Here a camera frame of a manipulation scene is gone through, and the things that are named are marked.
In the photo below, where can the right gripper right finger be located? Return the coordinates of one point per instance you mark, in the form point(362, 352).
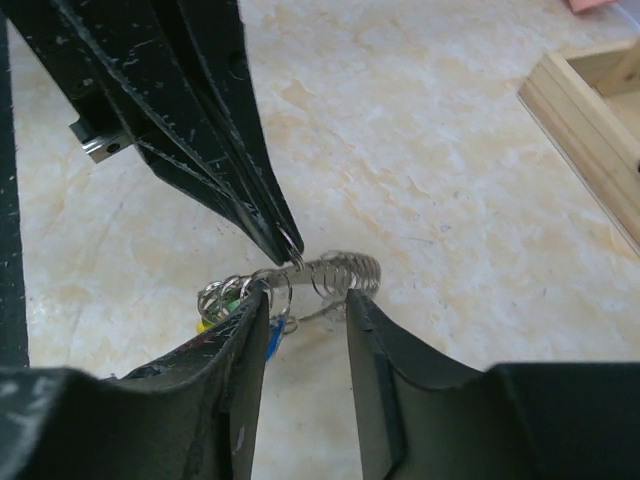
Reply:
point(423, 415)

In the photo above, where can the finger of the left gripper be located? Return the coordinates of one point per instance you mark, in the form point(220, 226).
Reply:
point(114, 64)
point(208, 41)

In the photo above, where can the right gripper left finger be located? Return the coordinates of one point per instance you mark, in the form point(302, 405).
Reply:
point(190, 414)

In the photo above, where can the large keyring with rings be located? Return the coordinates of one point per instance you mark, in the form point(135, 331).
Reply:
point(330, 277)

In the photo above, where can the wooden clothes rack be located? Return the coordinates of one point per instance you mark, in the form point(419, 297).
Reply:
point(587, 103)

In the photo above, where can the pink cloth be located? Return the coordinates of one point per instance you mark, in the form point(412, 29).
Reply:
point(587, 6)

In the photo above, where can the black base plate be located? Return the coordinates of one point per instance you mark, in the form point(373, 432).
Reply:
point(14, 331)

